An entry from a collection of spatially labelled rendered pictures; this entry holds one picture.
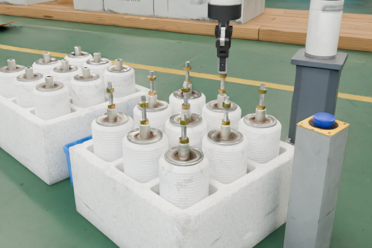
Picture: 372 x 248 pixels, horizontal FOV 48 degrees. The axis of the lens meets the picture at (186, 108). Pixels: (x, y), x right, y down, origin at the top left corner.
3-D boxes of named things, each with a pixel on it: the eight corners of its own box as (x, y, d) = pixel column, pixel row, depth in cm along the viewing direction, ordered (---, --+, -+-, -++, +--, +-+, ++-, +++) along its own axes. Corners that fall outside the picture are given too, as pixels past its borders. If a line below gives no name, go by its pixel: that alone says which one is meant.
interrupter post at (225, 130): (227, 134, 88) (227, 120, 87) (233, 139, 86) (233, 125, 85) (217, 137, 87) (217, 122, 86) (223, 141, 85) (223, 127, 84)
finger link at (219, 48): (216, 36, 90) (217, 51, 95) (215, 43, 89) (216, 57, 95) (228, 36, 90) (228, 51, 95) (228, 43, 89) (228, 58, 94)
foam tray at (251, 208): (187, 158, 130) (187, 104, 123) (297, 213, 103) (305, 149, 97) (76, 211, 105) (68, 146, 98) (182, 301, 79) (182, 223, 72)
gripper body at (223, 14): (241, 3, 88) (239, 46, 92) (242, -3, 96) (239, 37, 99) (206, 2, 89) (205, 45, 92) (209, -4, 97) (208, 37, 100)
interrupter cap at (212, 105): (231, 115, 98) (231, 113, 97) (201, 110, 101) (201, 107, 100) (241, 104, 104) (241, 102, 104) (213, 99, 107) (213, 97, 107)
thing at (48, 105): (63, 135, 129) (56, 79, 122) (81, 145, 122) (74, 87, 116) (34, 145, 122) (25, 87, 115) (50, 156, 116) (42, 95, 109)
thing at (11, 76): (28, 113, 144) (20, 63, 137) (41, 122, 138) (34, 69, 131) (0, 122, 138) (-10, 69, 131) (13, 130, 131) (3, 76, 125)
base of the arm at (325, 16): (307, 50, 133) (313, -5, 126) (337, 53, 129) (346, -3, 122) (301, 57, 125) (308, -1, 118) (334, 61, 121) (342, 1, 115)
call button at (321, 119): (318, 119, 80) (320, 109, 80) (338, 126, 78) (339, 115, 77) (307, 125, 78) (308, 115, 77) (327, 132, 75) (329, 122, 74)
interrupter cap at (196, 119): (185, 132, 90) (185, 128, 89) (162, 121, 95) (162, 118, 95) (209, 122, 94) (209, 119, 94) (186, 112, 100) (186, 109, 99)
